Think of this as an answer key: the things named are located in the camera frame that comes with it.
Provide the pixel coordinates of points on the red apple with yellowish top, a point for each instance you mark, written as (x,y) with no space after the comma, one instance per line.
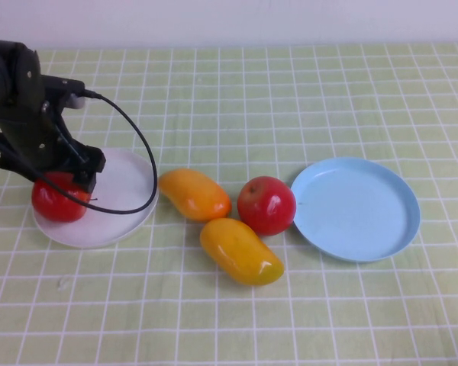
(267,207)

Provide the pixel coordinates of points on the white round plate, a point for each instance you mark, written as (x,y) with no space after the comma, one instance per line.
(114,225)

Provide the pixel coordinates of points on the green checkered tablecloth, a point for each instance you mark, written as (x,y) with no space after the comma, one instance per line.
(252,114)

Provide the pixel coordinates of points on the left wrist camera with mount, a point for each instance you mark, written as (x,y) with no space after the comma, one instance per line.
(61,84)

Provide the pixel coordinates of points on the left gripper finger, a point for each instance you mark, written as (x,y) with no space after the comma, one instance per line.
(89,169)
(11,162)

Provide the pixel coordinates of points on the orange mango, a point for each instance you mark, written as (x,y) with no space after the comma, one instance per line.
(194,196)

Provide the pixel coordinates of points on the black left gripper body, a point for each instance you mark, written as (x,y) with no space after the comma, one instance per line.
(34,141)

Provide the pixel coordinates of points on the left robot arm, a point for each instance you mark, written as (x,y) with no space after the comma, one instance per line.
(0,76)

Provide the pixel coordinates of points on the yellow mango with greenish tip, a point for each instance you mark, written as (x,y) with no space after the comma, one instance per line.
(240,253)

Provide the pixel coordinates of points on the red apple with stem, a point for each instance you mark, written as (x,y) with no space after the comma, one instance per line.
(57,206)

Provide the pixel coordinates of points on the light blue round plate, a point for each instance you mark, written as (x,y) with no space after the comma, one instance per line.
(355,213)

